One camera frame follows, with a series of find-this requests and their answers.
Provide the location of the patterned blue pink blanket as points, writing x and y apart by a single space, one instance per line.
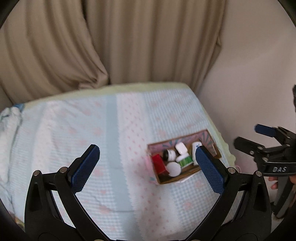
119 195

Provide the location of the person's right hand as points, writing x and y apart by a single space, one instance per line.
275 181

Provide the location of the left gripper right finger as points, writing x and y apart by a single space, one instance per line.
222 182

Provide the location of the crumpled white blue cloth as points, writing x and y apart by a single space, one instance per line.
11 119

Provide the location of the red rectangular box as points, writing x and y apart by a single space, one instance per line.
159 165

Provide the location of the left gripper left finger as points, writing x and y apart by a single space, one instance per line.
72 181

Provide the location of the white jar with black lid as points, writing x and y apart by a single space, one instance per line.
169 155

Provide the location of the green labelled white jar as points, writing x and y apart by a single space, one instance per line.
184 160

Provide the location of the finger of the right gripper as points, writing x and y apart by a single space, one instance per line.
256 150
265 130

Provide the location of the beige curtain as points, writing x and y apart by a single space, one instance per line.
52 47

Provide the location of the cardboard box with pink flaps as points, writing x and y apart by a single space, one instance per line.
192 142

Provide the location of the small white case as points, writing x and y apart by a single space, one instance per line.
181 148

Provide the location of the white round lid jar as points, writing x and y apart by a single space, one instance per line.
174 169

